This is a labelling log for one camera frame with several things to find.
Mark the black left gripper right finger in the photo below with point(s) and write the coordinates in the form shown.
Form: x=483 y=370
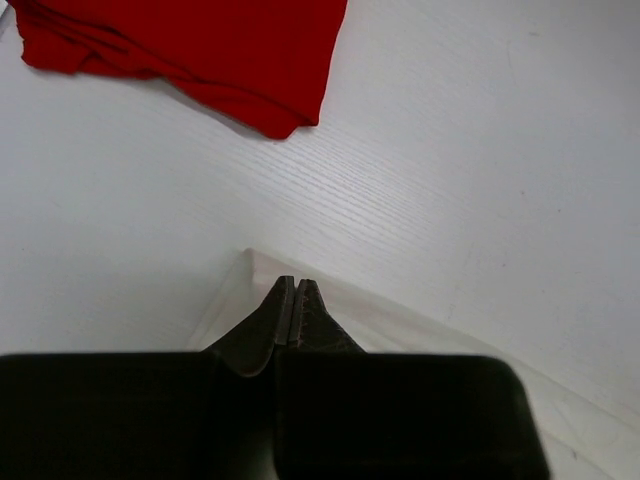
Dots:
x=343 y=413

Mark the white t-shirt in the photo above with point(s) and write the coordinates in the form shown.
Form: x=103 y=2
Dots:
x=582 y=437

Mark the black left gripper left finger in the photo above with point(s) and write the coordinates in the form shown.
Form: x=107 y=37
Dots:
x=142 y=415

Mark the red t-shirt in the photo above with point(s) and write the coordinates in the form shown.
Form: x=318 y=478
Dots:
x=264 y=64

